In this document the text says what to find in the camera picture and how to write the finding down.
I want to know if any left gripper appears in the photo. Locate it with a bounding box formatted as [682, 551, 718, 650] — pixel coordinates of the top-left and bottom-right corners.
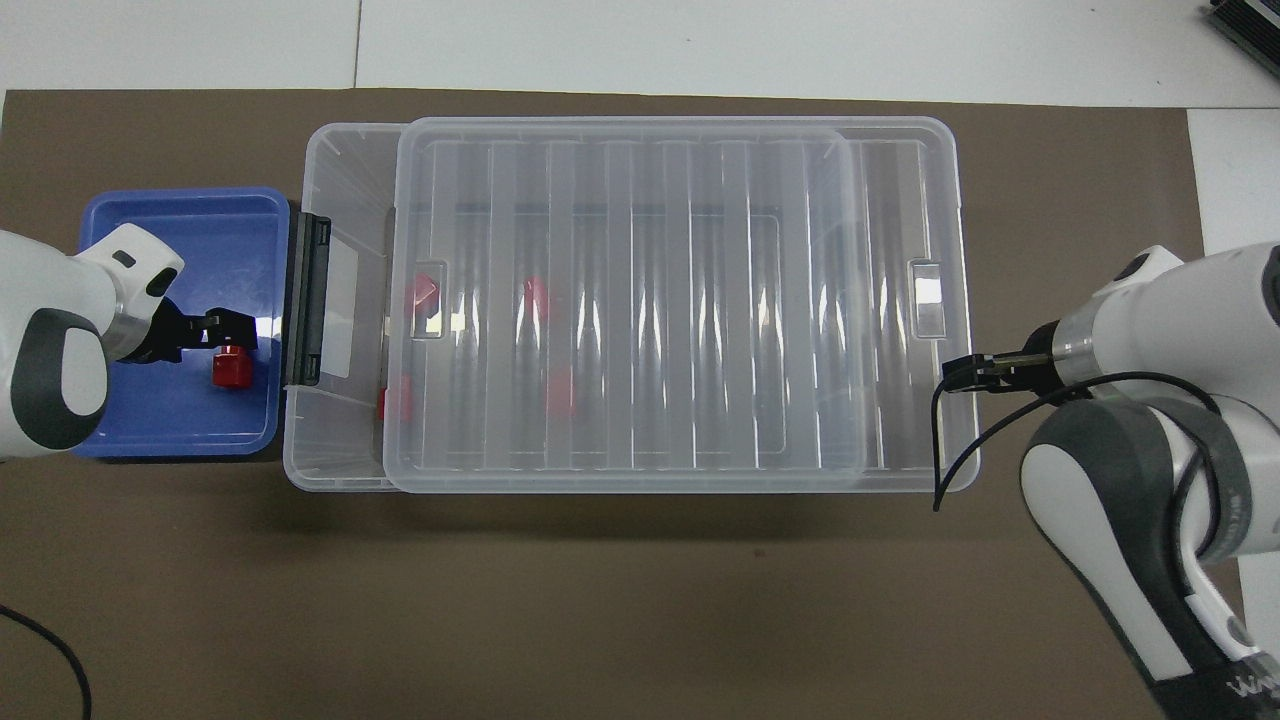
[127, 296, 209, 366]

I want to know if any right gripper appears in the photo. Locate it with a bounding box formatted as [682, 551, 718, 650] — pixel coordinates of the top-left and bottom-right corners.
[990, 320, 1064, 394]

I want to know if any clear plastic box lid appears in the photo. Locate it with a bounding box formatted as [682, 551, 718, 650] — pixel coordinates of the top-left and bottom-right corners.
[385, 116, 982, 496]

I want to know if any black box latch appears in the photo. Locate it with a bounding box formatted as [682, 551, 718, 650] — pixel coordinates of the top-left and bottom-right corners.
[283, 210, 333, 389]

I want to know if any clear plastic storage box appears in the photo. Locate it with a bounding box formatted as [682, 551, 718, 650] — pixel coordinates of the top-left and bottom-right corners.
[282, 122, 867, 493]

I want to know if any blue plastic tray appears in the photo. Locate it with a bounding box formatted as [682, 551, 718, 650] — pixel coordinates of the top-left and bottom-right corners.
[70, 187, 292, 459]

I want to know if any dark grey device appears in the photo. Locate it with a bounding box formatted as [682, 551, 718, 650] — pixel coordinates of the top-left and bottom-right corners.
[1204, 0, 1280, 57]

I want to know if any black cable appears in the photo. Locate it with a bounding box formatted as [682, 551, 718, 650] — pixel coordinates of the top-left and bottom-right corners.
[930, 371, 1227, 561]
[0, 603, 93, 720]

